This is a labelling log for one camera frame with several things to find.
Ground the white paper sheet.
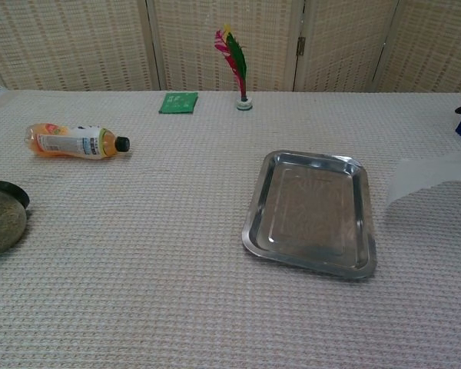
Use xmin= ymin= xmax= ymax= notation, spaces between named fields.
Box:
xmin=385 ymin=151 xmax=461 ymax=208

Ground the rectangular metal tray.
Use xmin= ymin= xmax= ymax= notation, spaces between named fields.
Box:
xmin=240 ymin=149 xmax=378 ymax=280

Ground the colourful feather shuttlecock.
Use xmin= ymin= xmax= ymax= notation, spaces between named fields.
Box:
xmin=214 ymin=24 xmax=254 ymax=112

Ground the green flat packet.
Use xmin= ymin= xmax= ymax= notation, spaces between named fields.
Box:
xmin=158 ymin=91 xmax=199 ymax=115

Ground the white woven tablecloth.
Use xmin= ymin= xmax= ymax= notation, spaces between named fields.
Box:
xmin=0 ymin=88 xmax=461 ymax=369

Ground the woven folding screen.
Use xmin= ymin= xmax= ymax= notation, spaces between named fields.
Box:
xmin=0 ymin=0 xmax=461 ymax=93

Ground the orange drink bottle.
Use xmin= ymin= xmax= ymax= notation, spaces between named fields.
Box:
xmin=24 ymin=122 xmax=131 ymax=161

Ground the glass jar with black lid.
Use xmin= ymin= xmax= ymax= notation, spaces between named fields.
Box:
xmin=0 ymin=180 xmax=31 ymax=258

